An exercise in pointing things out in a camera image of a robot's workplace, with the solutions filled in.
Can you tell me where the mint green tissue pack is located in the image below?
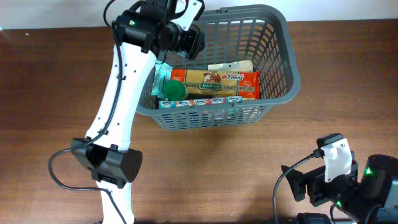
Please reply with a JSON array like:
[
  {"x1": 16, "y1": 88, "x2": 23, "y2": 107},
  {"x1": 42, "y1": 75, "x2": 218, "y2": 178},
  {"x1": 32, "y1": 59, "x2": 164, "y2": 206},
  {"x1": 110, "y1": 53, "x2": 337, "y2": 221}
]
[{"x1": 151, "y1": 60, "x2": 173, "y2": 99}]

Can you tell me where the green lid jar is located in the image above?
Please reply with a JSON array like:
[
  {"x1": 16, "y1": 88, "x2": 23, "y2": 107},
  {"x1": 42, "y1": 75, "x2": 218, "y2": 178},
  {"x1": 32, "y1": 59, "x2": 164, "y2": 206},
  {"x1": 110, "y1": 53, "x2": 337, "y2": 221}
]
[{"x1": 162, "y1": 80, "x2": 188, "y2": 101}]

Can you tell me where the red spaghetti pack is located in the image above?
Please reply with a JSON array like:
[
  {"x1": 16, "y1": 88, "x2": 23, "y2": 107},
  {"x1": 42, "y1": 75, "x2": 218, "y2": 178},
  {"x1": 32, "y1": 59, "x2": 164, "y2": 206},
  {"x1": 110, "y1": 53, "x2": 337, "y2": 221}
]
[{"x1": 171, "y1": 69, "x2": 260, "y2": 100}]

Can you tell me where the beige powder pouch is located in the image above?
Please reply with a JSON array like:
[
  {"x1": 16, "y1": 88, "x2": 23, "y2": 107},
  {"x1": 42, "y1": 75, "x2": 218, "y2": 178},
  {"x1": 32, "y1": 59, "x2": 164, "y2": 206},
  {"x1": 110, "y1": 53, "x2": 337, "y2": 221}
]
[{"x1": 207, "y1": 60, "x2": 254, "y2": 72}]

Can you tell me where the blue Kleenex tissue multipack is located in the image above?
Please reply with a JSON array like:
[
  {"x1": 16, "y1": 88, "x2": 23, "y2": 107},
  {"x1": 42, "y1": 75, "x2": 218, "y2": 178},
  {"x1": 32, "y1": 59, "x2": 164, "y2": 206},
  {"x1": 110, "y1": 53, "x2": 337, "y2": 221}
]
[{"x1": 159, "y1": 96, "x2": 243, "y2": 109}]

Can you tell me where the grey plastic slatted basket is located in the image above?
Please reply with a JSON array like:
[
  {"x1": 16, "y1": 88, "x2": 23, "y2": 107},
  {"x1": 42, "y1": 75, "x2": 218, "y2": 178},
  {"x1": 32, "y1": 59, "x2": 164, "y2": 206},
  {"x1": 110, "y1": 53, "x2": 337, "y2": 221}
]
[{"x1": 137, "y1": 4, "x2": 301, "y2": 130}]

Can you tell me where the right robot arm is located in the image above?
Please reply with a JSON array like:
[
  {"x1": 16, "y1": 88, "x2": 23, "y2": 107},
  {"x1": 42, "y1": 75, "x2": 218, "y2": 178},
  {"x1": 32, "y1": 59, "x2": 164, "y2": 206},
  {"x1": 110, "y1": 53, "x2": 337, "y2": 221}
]
[{"x1": 280, "y1": 133, "x2": 397, "y2": 223}]

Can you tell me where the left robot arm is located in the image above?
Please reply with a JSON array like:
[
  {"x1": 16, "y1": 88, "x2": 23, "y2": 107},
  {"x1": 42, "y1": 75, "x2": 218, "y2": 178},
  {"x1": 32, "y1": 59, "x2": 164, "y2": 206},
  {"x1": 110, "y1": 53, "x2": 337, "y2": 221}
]
[{"x1": 71, "y1": 0, "x2": 205, "y2": 223}]

